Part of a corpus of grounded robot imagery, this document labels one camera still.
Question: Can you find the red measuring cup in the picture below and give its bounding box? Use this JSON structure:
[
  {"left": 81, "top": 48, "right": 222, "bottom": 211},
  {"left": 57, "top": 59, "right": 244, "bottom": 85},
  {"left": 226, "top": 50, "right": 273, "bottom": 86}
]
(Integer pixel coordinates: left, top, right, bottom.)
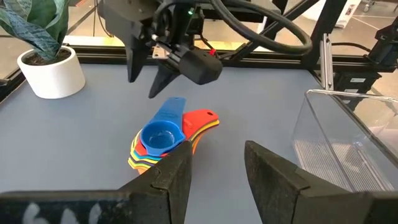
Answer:
[{"left": 134, "top": 108, "right": 220, "bottom": 157}]

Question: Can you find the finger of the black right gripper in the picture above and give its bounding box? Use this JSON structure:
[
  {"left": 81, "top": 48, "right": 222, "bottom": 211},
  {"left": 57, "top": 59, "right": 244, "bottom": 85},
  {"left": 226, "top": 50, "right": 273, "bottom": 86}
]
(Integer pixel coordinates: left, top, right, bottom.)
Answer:
[
  {"left": 125, "top": 32, "right": 147, "bottom": 84},
  {"left": 147, "top": 62, "right": 182, "bottom": 100}
]

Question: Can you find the white round plant pot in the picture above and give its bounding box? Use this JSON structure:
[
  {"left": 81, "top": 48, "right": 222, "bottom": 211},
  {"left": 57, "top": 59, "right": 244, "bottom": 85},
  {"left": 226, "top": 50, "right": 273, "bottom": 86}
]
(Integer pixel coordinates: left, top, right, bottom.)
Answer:
[{"left": 16, "top": 45, "right": 86, "bottom": 100}]

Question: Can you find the white pedestal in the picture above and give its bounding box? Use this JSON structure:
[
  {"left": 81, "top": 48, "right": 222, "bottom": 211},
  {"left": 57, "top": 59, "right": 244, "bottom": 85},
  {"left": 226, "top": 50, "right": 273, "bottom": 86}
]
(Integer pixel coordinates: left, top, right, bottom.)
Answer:
[{"left": 302, "top": 0, "right": 362, "bottom": 29}]

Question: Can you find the clear plastic basket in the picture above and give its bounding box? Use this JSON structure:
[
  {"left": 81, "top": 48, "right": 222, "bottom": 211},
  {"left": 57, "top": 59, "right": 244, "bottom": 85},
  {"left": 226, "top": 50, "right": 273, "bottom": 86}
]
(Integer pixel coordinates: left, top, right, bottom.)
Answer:
[{"left": 291, "top": 89, "right": 398, "bottom": 193}]

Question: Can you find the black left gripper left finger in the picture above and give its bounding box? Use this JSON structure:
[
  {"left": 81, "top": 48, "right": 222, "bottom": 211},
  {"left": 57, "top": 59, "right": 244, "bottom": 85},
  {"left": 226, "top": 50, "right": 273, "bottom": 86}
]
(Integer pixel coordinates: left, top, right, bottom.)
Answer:
[{"left": 0, "top": 140, "right": 193, "bottom": 224}]

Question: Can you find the silver metal bracket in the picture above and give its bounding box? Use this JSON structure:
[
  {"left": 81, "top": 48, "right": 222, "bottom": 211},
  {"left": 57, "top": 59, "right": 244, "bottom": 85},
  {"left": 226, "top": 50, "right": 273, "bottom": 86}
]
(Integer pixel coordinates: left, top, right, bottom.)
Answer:
[{"left": 319, "top": 32, "right": 335, "bottom": 91}]

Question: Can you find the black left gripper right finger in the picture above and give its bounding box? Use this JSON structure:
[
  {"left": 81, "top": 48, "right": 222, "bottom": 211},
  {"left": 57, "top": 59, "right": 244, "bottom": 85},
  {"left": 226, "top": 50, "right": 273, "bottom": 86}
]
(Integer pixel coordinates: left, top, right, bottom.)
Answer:
[{"left": 244, "top": 139, "right": 398, "bottom": 224}]

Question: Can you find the blue measuring cup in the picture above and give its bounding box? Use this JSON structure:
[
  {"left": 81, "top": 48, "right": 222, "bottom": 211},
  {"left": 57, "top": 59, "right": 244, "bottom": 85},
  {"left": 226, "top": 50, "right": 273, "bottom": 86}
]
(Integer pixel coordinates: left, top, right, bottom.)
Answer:
[{"left": 139, "top": 96, "right": 188, "bottom": 157}]

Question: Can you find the black leader arm cable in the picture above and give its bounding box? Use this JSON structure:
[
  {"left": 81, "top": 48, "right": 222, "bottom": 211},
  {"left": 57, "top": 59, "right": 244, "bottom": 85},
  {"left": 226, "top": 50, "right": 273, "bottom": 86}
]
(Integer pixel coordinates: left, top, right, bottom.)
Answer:
[{"left": 330, "top": 41, "right": 373, "bottom": 54}]

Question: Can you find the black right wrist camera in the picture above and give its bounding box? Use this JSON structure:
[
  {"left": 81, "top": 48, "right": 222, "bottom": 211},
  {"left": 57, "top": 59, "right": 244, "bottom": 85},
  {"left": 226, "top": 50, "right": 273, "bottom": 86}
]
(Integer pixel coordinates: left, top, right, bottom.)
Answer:
[{"left": 177, "top": 48, "right": 224, "bottom": 86}]

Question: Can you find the green striped succulent plant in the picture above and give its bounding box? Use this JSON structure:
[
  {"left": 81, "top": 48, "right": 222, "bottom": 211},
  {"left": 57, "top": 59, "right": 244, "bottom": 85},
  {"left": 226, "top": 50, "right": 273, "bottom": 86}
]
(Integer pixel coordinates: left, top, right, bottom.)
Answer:
[{"left": 0, "top": 0, "right": 72, "bottom": 62}]

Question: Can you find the black labelled control box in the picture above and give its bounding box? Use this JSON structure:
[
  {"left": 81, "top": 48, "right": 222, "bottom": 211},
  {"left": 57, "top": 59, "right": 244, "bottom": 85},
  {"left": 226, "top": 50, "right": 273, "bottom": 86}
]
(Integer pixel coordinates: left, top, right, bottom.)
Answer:
[{"left": 333, "top": 70, "right": 382, "bottom": 111}]

